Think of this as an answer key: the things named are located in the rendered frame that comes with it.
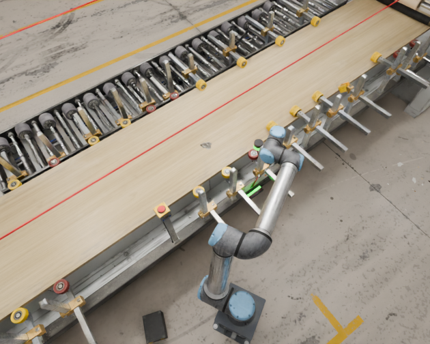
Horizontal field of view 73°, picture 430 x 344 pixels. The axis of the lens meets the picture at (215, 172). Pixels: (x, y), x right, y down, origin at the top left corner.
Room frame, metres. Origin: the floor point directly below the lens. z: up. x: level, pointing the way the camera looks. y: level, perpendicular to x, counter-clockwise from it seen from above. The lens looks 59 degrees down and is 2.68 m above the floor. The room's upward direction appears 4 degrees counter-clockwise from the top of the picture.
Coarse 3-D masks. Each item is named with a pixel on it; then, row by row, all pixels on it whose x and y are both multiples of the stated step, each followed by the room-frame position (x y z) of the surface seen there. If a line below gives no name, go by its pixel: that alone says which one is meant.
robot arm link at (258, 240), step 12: (288, 156) 0.85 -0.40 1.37; (300, 156) 0.84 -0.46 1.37; (288, 168) 0.77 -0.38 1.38; (300, 168) 0.79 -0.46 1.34; (276, 180) 0.71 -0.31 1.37; (288, 180) 0.70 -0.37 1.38; (276, 192) 0.63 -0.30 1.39; (264, 204) 0.58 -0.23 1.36; (276, 204) 0.57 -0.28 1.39; (264, 216) 0.51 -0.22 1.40; (276, 216) 0.51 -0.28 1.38; (264, 228) 0.45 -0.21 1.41; (252, 240) 0.39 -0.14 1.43; (264, 240) 0.39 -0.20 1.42; (240, 252) 0.34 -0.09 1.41; (252, 252) 0.34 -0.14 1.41; (264, 252) 0.35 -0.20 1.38
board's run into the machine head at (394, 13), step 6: (366, 0) 3.07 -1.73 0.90; (372, 0) 3.06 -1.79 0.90; (378, 6) 2.94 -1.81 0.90; (384, 6) 2.94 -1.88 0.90; (390, 12) 2.82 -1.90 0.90; (396, 12) 2.81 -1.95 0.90; (420, 12) 2.79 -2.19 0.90; (402, 18) 2.71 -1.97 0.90; (408, 18) 2.70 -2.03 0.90; (408, 24) 2.61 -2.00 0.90; (414, 24) 2.60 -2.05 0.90; (420, 24) 2.60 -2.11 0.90; (420, 30) 2.50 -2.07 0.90; (426, 30) 2.50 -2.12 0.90
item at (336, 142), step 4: (300, 112) 1.51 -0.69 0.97; (300, 116) 1.48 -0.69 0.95; (304, 116) 1.47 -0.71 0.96; (304, 120) 1.45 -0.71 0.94; (308, 120) 1.43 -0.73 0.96; (316, 128) 1.35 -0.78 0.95; (320, 128) 1.34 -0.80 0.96; (320, 132) 1.32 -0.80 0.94; (324, 132) 1.30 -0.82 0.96; (324, 136) 1.28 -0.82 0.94; (328, 136) 1.27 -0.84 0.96; (328, 140) 1.25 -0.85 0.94; (332, 140) 1.23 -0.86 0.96; (336, 140) 1.23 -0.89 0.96; (336, 144) 1.19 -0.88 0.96; (340, 144) 1.19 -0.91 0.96; (340, 148) 1.16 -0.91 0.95; (344, 148) 1.15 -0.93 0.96; (344, 152) 1.13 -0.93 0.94
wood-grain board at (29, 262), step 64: (256, 64) 2.17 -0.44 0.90; (320, 64) 2.11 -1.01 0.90; (128, 128) 1.52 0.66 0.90; (192, 128) 1.47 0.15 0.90; (256, 128) 1.43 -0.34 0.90; (64, 192) 0.98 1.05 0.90; (128, 192) 0.94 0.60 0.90; (0, 256) 0.56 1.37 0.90; (64, 256) 0.53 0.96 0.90; (0, 320) 0.19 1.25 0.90
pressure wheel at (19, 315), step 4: (20, 308) 0.25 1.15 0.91; (24, 308) 0.25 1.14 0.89; (16, 312) 0.23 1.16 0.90; (20, 312) 0.23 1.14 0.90; (24, 312) 0.23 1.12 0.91; (28, 312) 0.23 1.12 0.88; (12, 316) 0.21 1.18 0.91; (16, 316) 0.21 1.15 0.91; (20, 316) 0.21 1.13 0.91; (24, 316) 0.21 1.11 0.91; (12, 320) 0.19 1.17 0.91; (16, 320) 0.19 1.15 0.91; (20, 320) 0.19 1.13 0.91; (24, 320) 0.19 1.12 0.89
